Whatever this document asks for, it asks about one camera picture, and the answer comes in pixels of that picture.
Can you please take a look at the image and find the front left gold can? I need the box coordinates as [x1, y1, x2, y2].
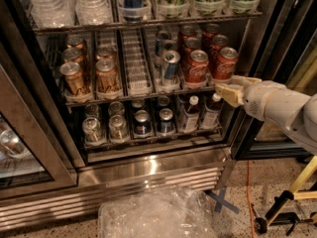
[59, 61, 90, 96]

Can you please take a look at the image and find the left clear water bottle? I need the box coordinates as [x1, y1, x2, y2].
[31, 0, 75, 29]

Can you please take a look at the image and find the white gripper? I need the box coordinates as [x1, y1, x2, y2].
[215, 75, 286, 121]

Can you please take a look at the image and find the red bull can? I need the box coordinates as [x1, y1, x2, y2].
[123, 0, 143, 22]

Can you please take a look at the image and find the blue silver can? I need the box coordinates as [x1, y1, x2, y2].
[161, 51, 180, 86]
[161, 40, 177, 55]
[155, 30, 171, 57]

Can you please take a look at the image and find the stainless steel display fridge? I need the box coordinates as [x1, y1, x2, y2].
[0, 0, 317, 232]

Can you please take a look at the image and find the back left clear can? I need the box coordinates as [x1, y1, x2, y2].
[84, 103, 102, 121]

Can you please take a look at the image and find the yellow black wheeled stand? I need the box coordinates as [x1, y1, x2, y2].
[254, 156, 317, 236]

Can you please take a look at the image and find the middle left gold can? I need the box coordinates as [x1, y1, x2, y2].
[62, 48, 86, 69]

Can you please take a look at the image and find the clear plastic bin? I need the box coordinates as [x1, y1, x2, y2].
[98, 186, 216, 238]

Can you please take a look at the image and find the left white cap bottle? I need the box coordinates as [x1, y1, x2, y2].
[179, 95, 200, 132]

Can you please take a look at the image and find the front left clear can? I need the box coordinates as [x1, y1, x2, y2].
[82, 117, 103, 143]

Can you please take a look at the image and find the white cap bottle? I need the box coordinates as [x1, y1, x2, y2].
[199, 93, 222, 129]
[179, 95, 200, 132]

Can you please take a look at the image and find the front right clear can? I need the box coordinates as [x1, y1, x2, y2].
[109, 115, 128, 140]

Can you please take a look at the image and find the front right gold can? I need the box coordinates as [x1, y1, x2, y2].
[95, 59, 120, 93]

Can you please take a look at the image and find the back blue silver can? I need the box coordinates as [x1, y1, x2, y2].
[155, 30, 171, 57]

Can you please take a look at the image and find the right white cap bottle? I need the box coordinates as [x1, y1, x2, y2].
[199, 93, 222, 129]

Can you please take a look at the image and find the middle blue silver can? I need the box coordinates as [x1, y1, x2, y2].
[161, 40, 177, 55]

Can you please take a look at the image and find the back right pepsi can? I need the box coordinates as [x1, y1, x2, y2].
[156, 96, 170, 111]

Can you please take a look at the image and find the front left pepsi can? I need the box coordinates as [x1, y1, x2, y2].
[135, 110, 151, 135]

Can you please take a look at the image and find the clear water bottle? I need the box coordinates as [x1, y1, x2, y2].
[31, 0, 75, 29]
[75, 0, 113, 25]

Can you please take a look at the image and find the gold can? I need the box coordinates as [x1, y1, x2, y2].
[95, 47, 117, 60]
[59, 61, 90, 96]
[95, 59, 120, 93]
[62, 48, 86, 69]
[66, 35, 87, 55]

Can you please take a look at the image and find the back right clear can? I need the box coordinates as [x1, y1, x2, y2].
[108, 101, 125, 117]

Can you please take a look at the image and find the coke can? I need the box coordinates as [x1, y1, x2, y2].
[182, 37, 201, 65]
[208, 34, 229, 70]
[177, 25, 197, 48]
[202, 24, 221, 52]
[211, 47, 239, 81]
[184, 50, 209, 83]

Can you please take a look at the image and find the front blue silver can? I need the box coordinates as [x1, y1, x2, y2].
[161, 51, 180, 86]

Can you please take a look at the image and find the back left pepsi can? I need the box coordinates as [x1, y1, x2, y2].
[131, 99, 146, 113]

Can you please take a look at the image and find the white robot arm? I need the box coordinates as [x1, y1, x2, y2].
[215, 75, 317, 155]

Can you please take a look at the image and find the right clear water bottle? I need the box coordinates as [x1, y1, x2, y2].
[75, 0, 113, 25]

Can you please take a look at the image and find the back right gold can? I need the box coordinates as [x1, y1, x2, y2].
[95, 47, 117, 60]

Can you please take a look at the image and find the orange power cable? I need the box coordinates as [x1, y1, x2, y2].
[246, 160, 257, 238]

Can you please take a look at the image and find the right fridge glass door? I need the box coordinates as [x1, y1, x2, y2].
[226, 0, 317, 161]

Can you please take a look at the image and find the front right pepsi can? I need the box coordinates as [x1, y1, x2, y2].
[158, 108, 173, 133]

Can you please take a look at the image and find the clear can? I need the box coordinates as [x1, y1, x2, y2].
[109, 115, 128, 140]
[82, 117, 103, 143]
[108, 101, 125, 117]
[84, 103, 102, 121]

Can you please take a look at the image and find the pepsi can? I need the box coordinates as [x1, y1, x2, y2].
[131, 99, 146, 113]
[158, 108, 173, 133]
[156, 96, 170, 111]
[135, 110, 151, 135]

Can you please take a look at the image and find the blue tape cross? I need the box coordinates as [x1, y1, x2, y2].
[205, 186, 240, 214]

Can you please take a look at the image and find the back left gold can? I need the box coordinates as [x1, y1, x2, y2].
[66, 35, 87, 55]

